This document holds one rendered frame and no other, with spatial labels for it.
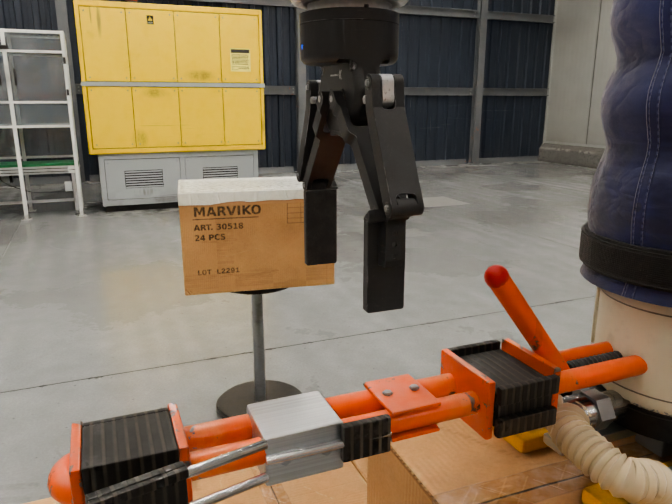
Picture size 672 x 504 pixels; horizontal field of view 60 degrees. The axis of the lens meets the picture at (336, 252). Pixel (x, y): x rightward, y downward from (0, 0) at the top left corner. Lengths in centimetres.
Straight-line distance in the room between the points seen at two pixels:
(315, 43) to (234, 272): 193
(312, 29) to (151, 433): 33
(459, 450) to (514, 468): 7
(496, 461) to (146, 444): 42
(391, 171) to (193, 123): 744
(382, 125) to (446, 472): 44
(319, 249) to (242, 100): 741
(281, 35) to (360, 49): 1108
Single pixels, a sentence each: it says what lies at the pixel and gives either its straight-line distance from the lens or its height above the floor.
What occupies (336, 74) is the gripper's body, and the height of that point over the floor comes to 137.
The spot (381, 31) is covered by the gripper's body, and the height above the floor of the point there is 140.
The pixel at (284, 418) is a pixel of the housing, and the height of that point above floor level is 109.
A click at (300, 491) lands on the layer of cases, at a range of 135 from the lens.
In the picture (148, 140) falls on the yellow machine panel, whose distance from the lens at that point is 776.
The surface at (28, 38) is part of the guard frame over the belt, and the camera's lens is 771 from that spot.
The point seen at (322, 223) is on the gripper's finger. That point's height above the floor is 124.
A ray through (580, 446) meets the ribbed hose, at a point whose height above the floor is 103.
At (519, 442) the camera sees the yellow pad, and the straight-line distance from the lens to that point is 76.
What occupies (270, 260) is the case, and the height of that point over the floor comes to 74.
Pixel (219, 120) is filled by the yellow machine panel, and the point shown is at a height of 111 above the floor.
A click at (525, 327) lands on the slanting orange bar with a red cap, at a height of 114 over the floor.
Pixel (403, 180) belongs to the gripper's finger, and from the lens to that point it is 39.
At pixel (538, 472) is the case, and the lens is 75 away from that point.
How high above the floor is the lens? 135
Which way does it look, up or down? 14 degrees down
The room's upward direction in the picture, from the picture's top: straight up
